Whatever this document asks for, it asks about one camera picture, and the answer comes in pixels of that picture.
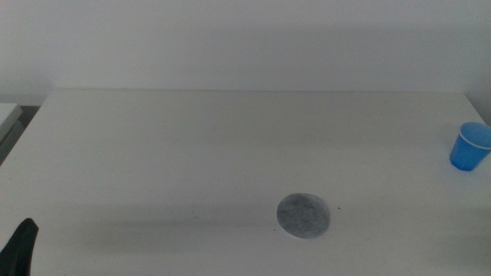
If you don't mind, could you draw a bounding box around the grey round cup mat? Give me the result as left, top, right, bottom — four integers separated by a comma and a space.
276, 192, 331, 240

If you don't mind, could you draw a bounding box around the white side table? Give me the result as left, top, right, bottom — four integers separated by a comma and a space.
0, 103, 23, 141

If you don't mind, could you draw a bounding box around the blue plastic cup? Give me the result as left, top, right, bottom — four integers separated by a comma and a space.
449, 121, 491, 173

